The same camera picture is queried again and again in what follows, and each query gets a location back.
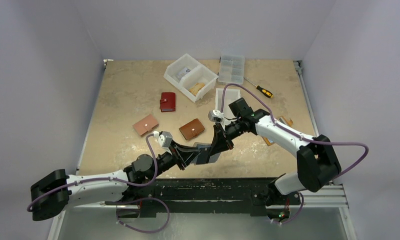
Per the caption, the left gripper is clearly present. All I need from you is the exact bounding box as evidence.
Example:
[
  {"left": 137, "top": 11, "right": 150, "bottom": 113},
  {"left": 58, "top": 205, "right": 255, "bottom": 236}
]
[{"left": 147, "top": 140, "right": 201, "bottom": 181}]

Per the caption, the tan card holder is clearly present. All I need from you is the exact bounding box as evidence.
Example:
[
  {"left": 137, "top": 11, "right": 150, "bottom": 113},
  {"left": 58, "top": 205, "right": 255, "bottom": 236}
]
[{"left": 264, "top": 115, "right": 295, "bottom": 147}]

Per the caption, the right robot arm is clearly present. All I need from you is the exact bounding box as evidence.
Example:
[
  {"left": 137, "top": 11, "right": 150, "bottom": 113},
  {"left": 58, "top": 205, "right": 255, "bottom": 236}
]
[{"left": 208, "top": 98, "right": 342, "bottom": 204}]

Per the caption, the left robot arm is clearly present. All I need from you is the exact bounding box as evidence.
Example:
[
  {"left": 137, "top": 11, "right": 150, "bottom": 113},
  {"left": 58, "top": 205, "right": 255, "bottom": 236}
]
[{"left": 26, "top": 131, "right": 207, "bottom": 221}]

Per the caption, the brown card holder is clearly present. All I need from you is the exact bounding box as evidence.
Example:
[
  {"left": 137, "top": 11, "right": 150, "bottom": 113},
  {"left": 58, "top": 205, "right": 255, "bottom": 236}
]
[{"left": 179, "top": 118, "right": 205, "bottom": 141}]

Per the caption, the pink card holder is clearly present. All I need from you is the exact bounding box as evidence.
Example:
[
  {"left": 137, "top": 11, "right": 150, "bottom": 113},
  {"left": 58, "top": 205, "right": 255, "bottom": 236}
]
[{"left": 133, "top": 114, "right": 159, "bottom": 136}]

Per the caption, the red card holder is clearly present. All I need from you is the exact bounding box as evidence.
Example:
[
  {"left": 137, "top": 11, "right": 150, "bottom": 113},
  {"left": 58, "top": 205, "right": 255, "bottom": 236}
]
[{"left": 159, "top": 92, "right": 176, "bottom": 113}]

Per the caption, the card in bin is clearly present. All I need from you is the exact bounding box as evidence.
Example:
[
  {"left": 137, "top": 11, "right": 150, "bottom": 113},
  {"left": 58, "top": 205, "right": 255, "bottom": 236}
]
[{"left": 175, "top": 67, "right": 191, "bottom": 81}]

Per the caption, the white small bin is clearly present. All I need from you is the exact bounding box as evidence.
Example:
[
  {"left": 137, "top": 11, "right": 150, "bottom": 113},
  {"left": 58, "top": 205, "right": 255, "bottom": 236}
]
[{"left": 215, "top": 88, "right": 241, "bottom": 126}]

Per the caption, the yellow item in bin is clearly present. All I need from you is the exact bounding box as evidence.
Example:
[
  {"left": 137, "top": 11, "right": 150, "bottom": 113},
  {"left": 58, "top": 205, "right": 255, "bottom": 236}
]
[{"left": 189, "top": 82, "right": 205, "bottom": 96}]

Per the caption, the yellow black screwdriver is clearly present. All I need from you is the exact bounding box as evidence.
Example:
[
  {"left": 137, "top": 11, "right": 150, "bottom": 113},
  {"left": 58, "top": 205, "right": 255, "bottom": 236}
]
[{"left": 244, "top": 77, "right": 274, "bottom": 99}]

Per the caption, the white divided bin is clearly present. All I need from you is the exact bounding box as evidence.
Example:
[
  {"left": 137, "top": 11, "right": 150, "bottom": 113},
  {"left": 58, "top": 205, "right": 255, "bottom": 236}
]
[{"left": 164, "top": 53, "right": 218, "bottom": 103}]

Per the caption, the clear compartment organizer box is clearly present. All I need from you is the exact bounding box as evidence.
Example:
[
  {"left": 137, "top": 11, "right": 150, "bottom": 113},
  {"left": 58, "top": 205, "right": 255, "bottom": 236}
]
[{"left": 217, "top": 55, "right": 245, "bottom": 85}]

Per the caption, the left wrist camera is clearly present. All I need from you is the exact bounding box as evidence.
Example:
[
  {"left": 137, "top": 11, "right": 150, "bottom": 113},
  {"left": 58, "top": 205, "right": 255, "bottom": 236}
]
[{"left": 152, "top": 131, "right": 173, "bottom": 153}]

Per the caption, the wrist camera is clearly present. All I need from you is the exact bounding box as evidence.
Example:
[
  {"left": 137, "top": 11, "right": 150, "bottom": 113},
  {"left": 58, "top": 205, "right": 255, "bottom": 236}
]
[
  {"left": 152, "top": 131, "right": 173, "bottom": 153},
  {"left": 208, "top": 109, "right": 225, "bottom": 126}
]

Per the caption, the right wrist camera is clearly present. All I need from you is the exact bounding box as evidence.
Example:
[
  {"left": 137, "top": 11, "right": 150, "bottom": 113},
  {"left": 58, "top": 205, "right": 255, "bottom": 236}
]
[{"left": 208, "top": 109, "right": 225, "bottom": 126}]

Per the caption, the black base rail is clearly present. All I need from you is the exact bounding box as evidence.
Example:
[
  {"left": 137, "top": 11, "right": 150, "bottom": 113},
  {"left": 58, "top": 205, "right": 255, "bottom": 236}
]
[{"left": 70, "top": 177, "right": 301, "bottom": 220}]

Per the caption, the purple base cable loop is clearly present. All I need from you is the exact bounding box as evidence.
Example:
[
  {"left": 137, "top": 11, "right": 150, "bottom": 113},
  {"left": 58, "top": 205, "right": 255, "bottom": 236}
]
[{"left": 115, "top": 195, "right": 171, "bottom": 234}]

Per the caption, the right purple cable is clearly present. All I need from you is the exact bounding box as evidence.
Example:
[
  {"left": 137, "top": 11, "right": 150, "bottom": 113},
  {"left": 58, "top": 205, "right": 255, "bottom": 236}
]
[{"left": 219, "top": 83, "right": 370, "bottom": 181}]

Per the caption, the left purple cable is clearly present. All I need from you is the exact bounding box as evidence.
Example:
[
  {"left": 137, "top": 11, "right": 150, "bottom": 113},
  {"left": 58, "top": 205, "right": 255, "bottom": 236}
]
[{"left": 27, "top": 132, "right": 159, "bottom": 213}]

